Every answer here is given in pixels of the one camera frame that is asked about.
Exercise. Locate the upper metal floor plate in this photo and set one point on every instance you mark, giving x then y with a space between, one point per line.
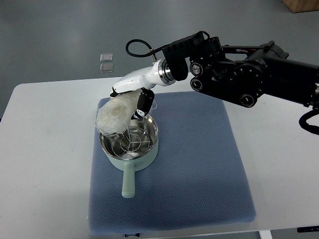
106 57

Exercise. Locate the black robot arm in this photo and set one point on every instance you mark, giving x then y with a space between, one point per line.
239 74

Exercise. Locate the white vermicelli bundle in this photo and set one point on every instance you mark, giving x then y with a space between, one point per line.
116 115

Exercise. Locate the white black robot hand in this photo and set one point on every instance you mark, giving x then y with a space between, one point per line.
144 79

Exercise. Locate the mint green steel pot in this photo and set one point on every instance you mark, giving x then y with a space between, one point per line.
130 166

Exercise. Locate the blue textured mat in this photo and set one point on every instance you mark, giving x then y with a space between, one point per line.
197 178

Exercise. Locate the wire steaming rack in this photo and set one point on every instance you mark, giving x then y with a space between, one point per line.
133 143

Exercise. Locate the brown cardboard box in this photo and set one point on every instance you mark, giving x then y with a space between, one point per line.
297 6

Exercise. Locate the metal floor plate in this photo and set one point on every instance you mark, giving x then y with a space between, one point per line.
106 67
106 57

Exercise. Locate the lower metal floor plate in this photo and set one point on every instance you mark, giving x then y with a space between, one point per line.
106 67

